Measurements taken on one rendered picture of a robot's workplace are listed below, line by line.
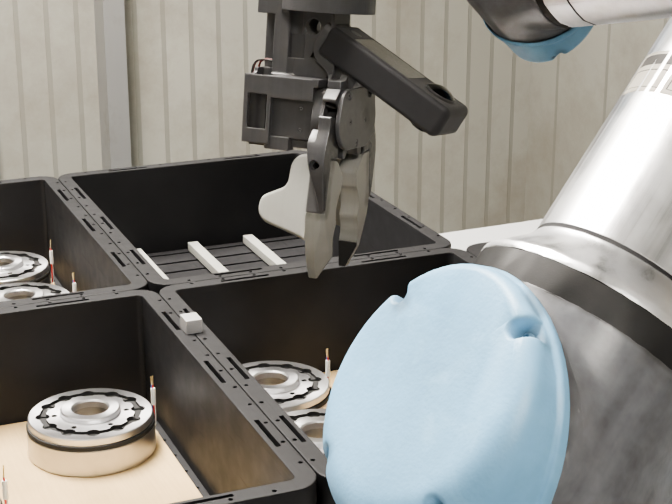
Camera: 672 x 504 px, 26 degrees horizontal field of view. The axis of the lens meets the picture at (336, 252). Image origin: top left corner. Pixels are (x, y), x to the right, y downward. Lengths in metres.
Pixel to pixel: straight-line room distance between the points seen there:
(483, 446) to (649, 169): 0.14
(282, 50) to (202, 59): 2.48
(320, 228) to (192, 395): 0.17
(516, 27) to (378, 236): 0.50
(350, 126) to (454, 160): 2.85
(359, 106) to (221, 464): 0.29
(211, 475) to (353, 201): 0.24
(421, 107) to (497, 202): 2.99
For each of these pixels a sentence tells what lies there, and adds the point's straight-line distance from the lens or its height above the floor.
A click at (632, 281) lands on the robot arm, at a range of 0.58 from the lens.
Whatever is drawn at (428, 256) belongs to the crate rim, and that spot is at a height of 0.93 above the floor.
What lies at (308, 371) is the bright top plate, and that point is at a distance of 1.28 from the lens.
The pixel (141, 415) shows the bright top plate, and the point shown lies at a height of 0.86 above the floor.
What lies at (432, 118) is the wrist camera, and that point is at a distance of 1.06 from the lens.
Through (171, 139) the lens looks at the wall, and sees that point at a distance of 3.60.
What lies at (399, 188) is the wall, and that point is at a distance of 3.89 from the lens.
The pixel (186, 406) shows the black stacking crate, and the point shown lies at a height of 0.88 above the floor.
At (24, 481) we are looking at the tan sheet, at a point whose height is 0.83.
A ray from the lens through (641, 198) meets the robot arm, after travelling 0.60.
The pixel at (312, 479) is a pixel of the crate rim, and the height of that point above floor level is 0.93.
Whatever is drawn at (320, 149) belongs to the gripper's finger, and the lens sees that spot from 1.07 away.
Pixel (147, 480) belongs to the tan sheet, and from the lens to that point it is 1.17.
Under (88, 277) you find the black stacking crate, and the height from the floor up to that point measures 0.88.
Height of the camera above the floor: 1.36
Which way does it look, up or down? 18 degrees down
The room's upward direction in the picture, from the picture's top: straight up
